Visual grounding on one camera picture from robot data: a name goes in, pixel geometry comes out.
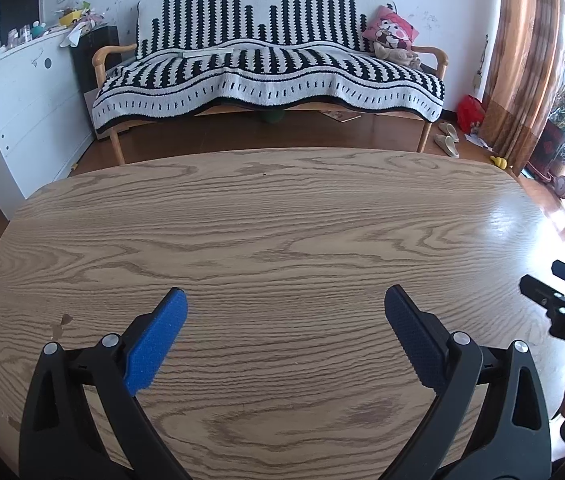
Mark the brown patterned curtain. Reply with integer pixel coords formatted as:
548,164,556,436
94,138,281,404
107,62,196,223
483,0,565,171

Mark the red bag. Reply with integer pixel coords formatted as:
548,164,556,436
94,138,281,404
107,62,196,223
457,94,486,131

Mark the white cabinet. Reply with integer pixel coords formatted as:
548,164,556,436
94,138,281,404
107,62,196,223
0,30,96,201

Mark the wooden sofa frame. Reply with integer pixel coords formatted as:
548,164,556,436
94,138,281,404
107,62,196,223
91,44,449,166

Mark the white paper sheet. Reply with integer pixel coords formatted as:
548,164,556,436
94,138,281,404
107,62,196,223
465,130,493,150

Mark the hanging wall ornament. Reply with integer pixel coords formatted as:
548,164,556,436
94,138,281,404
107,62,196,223
470,35,488,91

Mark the black cabinet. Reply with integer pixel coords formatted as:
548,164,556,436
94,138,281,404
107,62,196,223
70,25,120,96

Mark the pink cartoon cushion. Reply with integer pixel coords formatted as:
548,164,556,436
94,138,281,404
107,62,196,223
361,5,419,51

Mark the black white striped blanket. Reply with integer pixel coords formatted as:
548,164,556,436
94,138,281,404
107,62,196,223
90,0,446,133

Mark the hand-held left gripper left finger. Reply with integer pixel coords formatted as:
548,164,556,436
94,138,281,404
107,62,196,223
19,287,189,480

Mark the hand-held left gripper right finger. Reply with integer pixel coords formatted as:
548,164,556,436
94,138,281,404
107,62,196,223
384,285,552,480

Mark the dark red plant pot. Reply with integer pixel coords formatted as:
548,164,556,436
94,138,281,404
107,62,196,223
527,120,565,176

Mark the pile of colourful toys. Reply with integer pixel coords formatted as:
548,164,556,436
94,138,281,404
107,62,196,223
55,2,108,48

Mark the group of small bottles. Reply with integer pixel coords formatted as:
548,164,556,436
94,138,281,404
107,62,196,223
0,20,46,78

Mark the brown cardboard sheet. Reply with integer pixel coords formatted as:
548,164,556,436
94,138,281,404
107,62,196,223
84,87,113,138

